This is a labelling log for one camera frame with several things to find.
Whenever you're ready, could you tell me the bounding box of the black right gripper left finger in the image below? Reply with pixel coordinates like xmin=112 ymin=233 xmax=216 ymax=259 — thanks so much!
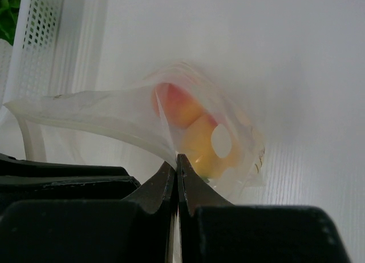
xmin=1 ymin=163 xmax=176 ymax=262

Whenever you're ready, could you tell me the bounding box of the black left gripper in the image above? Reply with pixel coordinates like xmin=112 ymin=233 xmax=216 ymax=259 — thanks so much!
xmin=1 ymin=154 xmax=140 ymax=202

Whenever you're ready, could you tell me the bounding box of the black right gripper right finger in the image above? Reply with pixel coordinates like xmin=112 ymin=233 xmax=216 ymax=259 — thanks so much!
xmin=177 ymin=155 xmax=350 ymax=262

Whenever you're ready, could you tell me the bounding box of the green fake lettuce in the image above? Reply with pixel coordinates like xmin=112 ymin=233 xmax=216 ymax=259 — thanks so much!
xmin=0 ymin=0 xmax=21 ymax=46

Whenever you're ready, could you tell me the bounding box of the orange red fake peach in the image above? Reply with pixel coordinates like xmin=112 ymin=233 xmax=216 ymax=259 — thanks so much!
xmin=151 ymin=83 xmax=217 ymax=129

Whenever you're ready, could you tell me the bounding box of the yellow orange fake fruit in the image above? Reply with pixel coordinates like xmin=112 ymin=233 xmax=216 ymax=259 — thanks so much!
xmin=179 ymin=114 xmax=242 ymax=179

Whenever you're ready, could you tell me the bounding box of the clear polka dot zip bag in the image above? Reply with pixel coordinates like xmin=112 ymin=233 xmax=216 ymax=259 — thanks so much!
xmin=5 ymin=62 xmax=265 ymax=201

